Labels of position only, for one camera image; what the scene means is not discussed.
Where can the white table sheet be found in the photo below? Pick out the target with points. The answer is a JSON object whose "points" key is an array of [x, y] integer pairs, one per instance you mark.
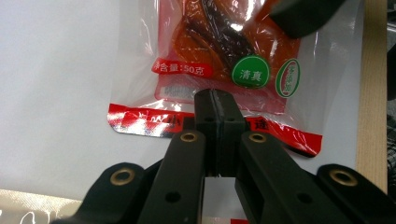
{"points": [[46, 93]]}

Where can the wooden table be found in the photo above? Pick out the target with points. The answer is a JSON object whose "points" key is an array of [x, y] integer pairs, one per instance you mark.
{"points": [[372, 93]]}

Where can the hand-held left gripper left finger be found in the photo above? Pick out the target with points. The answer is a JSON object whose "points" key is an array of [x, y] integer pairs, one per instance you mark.
{"points": [[183, 174]]}

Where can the small red black snack packet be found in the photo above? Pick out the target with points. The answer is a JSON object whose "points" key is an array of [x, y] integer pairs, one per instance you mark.
{"points": [[186, 37]]}

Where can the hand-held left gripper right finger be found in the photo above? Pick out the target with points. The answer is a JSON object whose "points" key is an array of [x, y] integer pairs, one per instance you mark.
{"points": [[274, 180]]}

